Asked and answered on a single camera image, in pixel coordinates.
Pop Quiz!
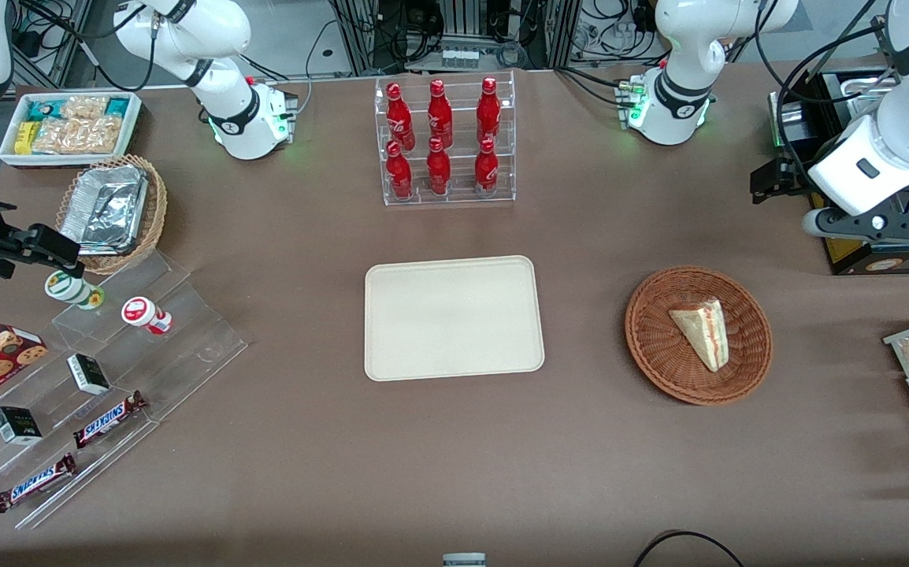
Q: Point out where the triangular sandwich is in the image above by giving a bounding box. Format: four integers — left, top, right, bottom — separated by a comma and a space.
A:
669, 296, 730, 373

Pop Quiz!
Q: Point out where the oval light wicker basket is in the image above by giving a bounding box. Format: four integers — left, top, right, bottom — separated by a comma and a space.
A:
55, 154, 168, 276

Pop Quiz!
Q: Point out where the round brown wicker basket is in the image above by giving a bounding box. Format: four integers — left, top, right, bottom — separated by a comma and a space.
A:
625, 266, 774, 406

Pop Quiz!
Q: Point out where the beige plastic tray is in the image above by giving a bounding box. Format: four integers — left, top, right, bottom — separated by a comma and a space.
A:
364, 255, 546, 383

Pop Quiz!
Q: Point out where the green sunflower yogurt cup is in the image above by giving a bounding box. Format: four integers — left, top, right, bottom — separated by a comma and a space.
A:
45, 269, 106, 310

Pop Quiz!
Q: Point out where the black ribbed device box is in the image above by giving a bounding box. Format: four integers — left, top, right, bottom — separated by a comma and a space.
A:
768, 91, 819, 150

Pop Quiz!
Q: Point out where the stack of foil trays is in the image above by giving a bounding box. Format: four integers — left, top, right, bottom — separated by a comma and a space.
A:
60, 164, 149, 257

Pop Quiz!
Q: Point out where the steel food pan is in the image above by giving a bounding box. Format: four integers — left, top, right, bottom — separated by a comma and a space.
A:
818, 69, 898, 102

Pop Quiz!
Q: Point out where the black yellow food display case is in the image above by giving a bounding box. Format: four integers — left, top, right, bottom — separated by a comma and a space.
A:
770, 67, 909, 276

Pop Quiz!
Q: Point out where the red strawberry yogurt cup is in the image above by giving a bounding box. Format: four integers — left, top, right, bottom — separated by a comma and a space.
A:
121, 296, 173, 335

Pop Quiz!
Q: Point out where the clear bag of crackers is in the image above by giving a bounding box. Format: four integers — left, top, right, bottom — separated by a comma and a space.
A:
33, 96, 122, 155

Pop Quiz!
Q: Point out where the teal snack packet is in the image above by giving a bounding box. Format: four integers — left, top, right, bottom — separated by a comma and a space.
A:
25, 98, 69, 124

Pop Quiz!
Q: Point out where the small black carton box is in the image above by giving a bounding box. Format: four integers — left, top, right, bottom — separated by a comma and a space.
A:
67, 354, 111, 395
0, 406, 43, 446

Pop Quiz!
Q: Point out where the white rectangular snack bin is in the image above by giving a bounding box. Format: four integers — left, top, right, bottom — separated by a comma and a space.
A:
0, 91, 143, 169

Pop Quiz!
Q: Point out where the clear acrylic stepped display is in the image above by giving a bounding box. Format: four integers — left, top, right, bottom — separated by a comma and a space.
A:
0, 248, 249, 530

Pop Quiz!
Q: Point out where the Snickers chocolate bar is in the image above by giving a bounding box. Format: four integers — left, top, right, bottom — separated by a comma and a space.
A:
0, 454, 77, 513
72, 391, 148, 450

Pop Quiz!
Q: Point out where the red cola bottle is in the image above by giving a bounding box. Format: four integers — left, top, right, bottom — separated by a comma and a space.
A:
426, 137, 452, 196
474, 137, 499, 196
385, 140, 414, 200
476, 76, 502, 144
385, 82, 416, 150
427, 79, 454, 149

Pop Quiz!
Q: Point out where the clear acrylic bottle rack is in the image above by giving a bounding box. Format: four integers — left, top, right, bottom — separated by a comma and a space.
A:
374, 71, 517, 207

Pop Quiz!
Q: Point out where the aluminium frame rack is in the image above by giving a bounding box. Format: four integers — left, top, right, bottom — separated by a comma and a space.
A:
328, 0, 581, 76

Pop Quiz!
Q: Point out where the black floor cable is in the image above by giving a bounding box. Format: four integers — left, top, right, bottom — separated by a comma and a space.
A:
632, 531, 747, 567

